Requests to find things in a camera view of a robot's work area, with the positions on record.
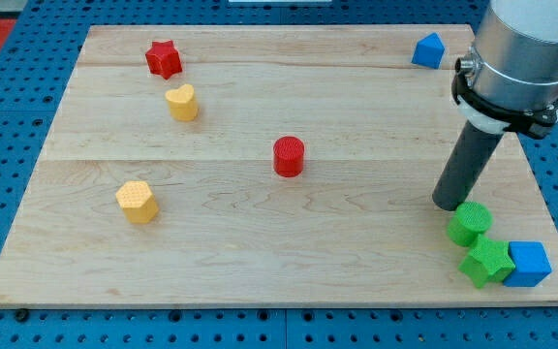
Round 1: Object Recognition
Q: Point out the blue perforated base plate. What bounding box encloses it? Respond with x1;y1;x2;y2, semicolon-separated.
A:
0;0;558;348

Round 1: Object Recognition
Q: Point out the yellow hexagon block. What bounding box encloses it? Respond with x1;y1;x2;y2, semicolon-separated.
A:
115;180;159;224

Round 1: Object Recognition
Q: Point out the red cylinder block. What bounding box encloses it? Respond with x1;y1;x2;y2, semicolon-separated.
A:
273;136;305;177

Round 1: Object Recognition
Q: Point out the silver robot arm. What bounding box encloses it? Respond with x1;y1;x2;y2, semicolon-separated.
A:
452;0;558;140

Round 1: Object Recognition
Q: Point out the red star block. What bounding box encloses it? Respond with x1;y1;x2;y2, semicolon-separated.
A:
145;40;183;79

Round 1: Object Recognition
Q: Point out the green cylinder block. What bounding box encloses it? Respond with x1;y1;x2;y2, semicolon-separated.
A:
447;202;493;247

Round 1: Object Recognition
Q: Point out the yellow heart block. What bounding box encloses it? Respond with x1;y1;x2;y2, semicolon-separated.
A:
165;83;199;121

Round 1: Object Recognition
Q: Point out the light wooden board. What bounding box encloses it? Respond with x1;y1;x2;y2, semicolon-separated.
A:
0;25;558;309

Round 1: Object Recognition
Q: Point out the blue cube block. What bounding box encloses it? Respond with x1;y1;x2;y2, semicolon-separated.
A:
503;241;552;287

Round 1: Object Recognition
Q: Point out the green star block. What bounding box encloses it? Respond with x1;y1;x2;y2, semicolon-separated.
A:
458;235;516;289

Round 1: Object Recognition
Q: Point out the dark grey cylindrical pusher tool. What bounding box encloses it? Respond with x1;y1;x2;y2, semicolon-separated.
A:
432;121;503;211

